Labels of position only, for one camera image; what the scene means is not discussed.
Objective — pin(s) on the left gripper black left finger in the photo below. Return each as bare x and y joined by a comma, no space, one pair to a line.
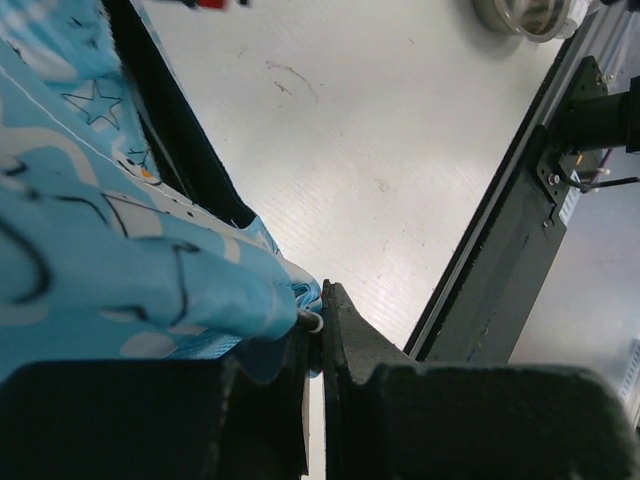
243,416

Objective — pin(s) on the stainless steel pet bowl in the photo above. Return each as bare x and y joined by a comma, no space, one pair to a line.
535,20

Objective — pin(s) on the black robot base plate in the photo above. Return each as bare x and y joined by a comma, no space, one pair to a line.
481,305

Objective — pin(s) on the blue patterned pet tent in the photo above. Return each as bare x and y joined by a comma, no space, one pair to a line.
122,235

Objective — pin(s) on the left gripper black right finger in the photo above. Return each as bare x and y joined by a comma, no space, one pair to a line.
390,417

